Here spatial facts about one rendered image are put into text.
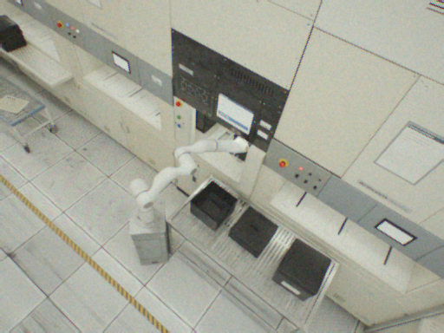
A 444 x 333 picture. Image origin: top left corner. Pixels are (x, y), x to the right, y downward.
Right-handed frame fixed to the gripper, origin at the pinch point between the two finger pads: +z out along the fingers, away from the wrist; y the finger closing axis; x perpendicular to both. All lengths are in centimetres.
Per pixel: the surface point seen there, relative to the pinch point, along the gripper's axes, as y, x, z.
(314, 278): 100, -20, -67
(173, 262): -4, -122, -95
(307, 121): 43, 60, -28
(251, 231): 47, -35, -59
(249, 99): 5, 54, -30
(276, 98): 21, 65, -30
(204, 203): 0, -45, -60
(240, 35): -9, 91, -30
